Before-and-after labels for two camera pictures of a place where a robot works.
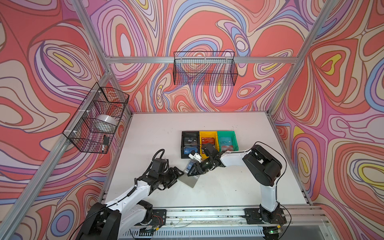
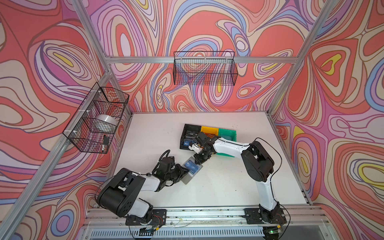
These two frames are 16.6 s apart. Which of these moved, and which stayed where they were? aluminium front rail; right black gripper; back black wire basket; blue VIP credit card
Moved: right black gripper
Stayed: aluminium front rail; blue VIP credit card; back black wire basket
